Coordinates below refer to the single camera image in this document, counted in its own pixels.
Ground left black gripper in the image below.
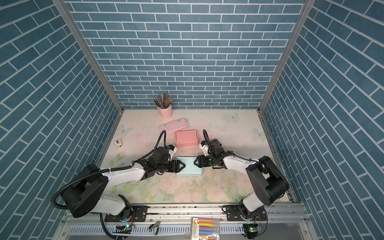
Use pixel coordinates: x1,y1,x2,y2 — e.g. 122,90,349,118
155,159,187,173

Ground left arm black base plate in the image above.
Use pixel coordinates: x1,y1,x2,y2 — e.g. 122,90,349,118
104,206,149,223

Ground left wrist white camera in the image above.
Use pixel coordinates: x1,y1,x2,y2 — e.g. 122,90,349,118
166,145,177,161

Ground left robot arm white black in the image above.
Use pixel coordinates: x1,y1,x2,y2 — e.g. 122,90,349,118
51,145,186,222

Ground small white pencil sharpener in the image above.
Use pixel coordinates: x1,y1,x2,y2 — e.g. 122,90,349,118
114,139,123,149

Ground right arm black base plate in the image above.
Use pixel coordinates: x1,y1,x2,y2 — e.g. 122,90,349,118
222,205,268,222

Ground wrist white camera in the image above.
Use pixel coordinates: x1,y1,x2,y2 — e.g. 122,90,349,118
199,141,209,156
166,145,177,161

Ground pink pencil case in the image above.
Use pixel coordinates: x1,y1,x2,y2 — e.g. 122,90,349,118
159,118,189,136

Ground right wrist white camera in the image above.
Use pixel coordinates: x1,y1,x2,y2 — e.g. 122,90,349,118
199,141,209,156

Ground aluminium front rail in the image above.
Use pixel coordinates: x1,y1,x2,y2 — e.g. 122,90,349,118
59,202,310,226

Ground black metal clip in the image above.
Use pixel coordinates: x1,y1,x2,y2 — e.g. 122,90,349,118
149,221,161,236

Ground left small circuit board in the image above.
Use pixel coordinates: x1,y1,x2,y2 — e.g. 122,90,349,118
113,225,135,235

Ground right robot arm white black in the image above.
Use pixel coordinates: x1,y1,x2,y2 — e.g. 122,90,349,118
194,139,290,220

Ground right small circuit board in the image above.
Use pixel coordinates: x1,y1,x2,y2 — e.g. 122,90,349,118
243,224,260,240

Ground left black corrugated cable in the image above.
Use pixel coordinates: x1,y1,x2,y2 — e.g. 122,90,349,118
50,129,167,210

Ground pink paper box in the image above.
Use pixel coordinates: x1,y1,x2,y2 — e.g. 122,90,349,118
175,130,199,148

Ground pink pencil cup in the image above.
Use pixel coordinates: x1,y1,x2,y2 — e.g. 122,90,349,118
158,106,173,119

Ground light blue paper box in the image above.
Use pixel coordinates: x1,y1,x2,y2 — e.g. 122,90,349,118
177,156,203,177

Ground bundle of coloured pencils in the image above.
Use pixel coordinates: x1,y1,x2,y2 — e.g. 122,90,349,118
154,93,173,109

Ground small circuit board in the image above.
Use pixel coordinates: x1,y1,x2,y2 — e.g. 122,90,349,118
243,224,260,240
113,225,135,235

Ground pack of coloured markers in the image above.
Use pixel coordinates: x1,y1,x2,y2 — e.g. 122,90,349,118
190,218,221,240

